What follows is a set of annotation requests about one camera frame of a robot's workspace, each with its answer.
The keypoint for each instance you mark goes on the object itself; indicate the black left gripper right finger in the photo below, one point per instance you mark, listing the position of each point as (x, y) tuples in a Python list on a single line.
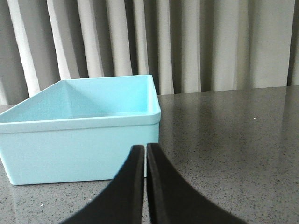
[(173, 201)]

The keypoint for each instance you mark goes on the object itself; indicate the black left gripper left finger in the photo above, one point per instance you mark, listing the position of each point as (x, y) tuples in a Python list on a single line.
[(122, 200)]

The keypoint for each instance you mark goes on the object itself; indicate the light blue plastic box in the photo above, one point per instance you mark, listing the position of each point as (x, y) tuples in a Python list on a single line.
[(78, 129)]

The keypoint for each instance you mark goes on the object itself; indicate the grey pleated curtain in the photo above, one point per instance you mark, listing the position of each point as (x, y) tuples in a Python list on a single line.
[(186, 45)]

